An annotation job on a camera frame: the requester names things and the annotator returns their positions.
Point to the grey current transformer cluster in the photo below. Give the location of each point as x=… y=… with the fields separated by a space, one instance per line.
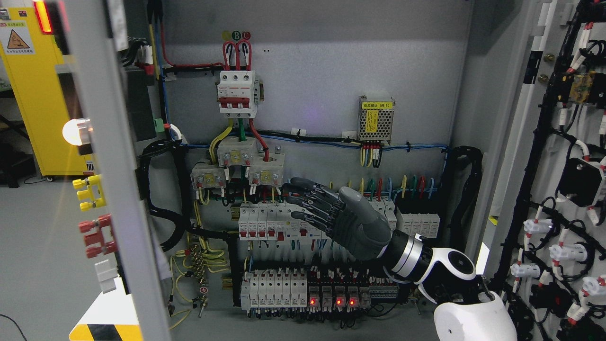
x=245 y=155

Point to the metal mesh power supply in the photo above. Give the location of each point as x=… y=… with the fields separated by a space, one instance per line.
x=375 y=117

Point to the yellow terminal connector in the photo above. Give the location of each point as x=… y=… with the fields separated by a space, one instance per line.
x=90 y=192

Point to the black white surge protector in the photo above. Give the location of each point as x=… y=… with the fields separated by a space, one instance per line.
x=417 y=216

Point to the red indicator lamp left door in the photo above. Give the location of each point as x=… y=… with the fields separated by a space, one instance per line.
x=48 y=16

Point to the grey cabinet door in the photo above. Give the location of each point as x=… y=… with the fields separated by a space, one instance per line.
x=93 y=32
x=533 y=102

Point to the white sockets breaker row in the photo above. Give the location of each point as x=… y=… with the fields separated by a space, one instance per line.
x=272 y=221

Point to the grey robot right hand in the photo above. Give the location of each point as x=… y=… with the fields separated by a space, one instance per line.
x=344 y=215

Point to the red white main breaker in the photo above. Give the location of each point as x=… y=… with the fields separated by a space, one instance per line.
x=238 y=94

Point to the lower relay terminal row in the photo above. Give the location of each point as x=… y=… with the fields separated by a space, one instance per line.
x=317 y=290

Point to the white glowing indicator lamp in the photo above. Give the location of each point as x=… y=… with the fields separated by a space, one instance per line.
x=77 y=131

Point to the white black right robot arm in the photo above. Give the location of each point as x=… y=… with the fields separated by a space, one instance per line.
x=466 y=309

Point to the yellow safety cabinet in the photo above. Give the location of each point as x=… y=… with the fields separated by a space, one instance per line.
x=30 y=57

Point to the red terminal connector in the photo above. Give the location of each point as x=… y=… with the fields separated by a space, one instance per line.
x=98 y=236

